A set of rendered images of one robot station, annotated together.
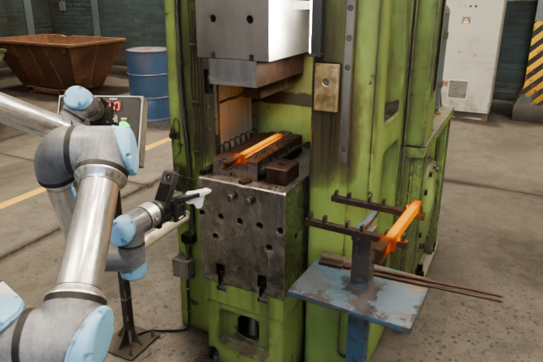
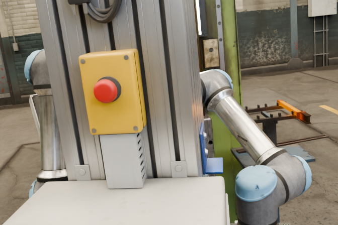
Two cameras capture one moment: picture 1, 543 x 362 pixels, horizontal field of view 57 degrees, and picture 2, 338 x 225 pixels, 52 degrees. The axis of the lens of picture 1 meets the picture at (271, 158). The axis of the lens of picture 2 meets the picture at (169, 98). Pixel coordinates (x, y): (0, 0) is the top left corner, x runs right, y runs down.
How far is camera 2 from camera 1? 121 cm
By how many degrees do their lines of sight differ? 32
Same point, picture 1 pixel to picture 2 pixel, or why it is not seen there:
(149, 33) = not seen: outside the picture
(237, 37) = not seen: hidden behind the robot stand
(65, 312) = (289, 159)
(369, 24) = (229, 14)
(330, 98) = (215, 59)
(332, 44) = (210, 28)
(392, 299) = (291, 152)
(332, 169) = not seen: hidden behind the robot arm
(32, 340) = (290, 178)
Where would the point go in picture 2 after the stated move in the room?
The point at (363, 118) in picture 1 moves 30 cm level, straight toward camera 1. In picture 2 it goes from (232, 66) to (262, 71)
